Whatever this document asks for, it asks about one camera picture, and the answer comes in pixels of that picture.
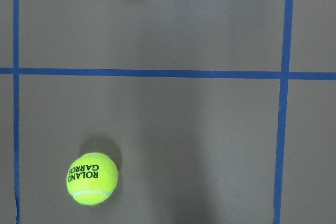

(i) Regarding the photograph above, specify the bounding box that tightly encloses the Roland Garros tennis ball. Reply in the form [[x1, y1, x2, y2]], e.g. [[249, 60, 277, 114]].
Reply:
[[66, 152, 119, 206]]

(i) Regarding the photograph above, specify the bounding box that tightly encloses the brown paper table mat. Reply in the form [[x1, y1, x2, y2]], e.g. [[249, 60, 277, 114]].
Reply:
[[1, 0, 335, 223]]

